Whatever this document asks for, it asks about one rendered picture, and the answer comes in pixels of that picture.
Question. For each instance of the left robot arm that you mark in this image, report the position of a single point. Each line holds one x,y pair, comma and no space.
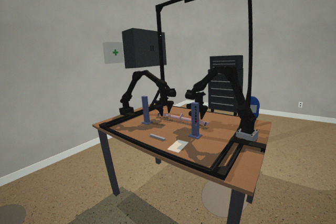
244,111

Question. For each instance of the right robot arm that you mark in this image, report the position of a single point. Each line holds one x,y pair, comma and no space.
162,85

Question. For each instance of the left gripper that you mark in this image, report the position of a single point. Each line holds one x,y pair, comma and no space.
202,110

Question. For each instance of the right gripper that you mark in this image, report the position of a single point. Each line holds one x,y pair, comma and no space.
164,102

